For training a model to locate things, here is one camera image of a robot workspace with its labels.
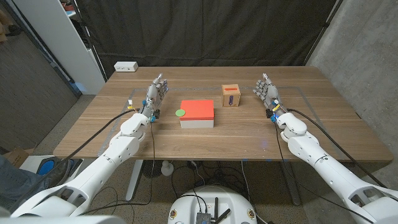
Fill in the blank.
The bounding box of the red and white box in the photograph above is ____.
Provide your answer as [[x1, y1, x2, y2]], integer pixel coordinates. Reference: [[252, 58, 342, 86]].
[[179, 99, 215, 129]]

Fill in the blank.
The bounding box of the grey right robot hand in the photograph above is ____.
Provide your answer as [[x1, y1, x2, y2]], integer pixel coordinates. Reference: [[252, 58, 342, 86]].
[[252, 73, 289, 124]]

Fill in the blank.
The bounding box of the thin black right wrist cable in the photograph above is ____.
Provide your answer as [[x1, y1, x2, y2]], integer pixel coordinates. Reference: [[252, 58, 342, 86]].
[[274, 122, 376, 224]]

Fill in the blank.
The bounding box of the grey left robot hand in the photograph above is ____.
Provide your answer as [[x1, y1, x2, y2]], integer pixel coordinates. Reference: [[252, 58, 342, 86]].
[[141, 73, 169, 124]]

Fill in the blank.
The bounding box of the wooden box with slots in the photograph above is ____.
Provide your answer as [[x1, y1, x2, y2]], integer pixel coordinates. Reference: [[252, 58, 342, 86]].
[[221, 83, 241, 108]]

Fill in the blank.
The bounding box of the thin black left wrist cable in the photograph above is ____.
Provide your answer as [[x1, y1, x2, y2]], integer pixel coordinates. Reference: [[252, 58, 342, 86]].
[[79, 123, 156, 216]]

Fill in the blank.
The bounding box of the small white floor object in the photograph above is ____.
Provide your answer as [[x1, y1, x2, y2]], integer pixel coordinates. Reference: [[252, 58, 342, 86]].
[[160, 160, 175, 177]]

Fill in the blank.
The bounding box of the white floor platform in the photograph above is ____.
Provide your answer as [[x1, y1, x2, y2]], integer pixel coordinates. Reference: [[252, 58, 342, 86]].
[[18, 154, 85, 175]]

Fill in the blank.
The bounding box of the dark leather shoe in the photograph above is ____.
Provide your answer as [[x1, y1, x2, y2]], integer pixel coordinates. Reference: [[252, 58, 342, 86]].
[[40, 157, 75, 190]]

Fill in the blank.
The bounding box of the white robot torso base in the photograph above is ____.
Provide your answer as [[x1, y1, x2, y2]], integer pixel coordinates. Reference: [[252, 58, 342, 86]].
[[167, 185, 258, 224]]

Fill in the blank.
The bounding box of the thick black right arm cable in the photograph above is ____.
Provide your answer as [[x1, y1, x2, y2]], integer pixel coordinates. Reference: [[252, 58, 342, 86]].
[[286, 108, 389, 189]]

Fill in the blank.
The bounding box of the blue foot pedal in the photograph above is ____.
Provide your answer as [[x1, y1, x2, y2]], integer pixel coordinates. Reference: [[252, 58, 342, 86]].
[[36, 157, 63, 177]]

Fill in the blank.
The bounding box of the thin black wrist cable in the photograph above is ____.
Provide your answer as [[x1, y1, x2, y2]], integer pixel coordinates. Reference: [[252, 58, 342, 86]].
[[79, 123, 156, 216], [274, 122, 376, 224]]

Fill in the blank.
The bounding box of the brown cardboard box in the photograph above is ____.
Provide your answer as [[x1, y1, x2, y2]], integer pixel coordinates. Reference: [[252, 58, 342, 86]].
[[2, 146, 34, 169]]

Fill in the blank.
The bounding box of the black backdrop curtain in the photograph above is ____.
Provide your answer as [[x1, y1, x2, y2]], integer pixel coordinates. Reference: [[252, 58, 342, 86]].
[[75, 0, 343, 78]]

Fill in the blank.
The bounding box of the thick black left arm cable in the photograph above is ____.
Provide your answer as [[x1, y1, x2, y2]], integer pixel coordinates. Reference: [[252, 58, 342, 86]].
[[7, 108, 141, 214]]

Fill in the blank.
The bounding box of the blue jeans leg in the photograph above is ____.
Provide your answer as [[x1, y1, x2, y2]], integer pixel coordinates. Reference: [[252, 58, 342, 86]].
[[0, 155, 43, 209]]

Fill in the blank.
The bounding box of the grey electronics box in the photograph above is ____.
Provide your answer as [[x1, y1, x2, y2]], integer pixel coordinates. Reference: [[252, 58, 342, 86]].
[[195, 212, 212, 224]]

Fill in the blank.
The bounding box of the black floor fan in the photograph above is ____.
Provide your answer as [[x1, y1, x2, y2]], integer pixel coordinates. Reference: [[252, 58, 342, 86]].
[[142, 160, 163, 179]]

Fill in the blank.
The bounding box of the white floor cable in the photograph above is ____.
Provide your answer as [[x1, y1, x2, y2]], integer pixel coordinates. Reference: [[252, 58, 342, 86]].
[[241, 161, 261, 220]]

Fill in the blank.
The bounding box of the dark grey table leg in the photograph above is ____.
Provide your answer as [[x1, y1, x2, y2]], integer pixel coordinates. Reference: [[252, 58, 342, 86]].
[[279, 161, 302, 207]]

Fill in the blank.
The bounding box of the white cabinet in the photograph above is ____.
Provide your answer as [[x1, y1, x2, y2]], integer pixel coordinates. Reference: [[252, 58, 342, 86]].
[[12, 0, 106, 96]]

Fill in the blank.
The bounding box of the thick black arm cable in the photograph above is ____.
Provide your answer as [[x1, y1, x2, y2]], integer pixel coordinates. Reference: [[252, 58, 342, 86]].
[[286, 108, 389, 189], [7, 108, 141, 214]]

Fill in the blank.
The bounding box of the black backdrop stand pole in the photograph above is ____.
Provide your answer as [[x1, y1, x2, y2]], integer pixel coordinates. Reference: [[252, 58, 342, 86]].
[[70, 0, 109, 79], [302, 0, 345, 67]]

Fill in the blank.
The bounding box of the white table leg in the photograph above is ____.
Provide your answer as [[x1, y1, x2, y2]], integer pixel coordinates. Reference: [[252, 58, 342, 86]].
[[125, 159, 144, 202]]

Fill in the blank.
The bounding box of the white power outlet box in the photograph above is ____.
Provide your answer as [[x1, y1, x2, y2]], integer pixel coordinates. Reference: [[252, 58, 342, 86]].
[[113, 61, 139, 73]]

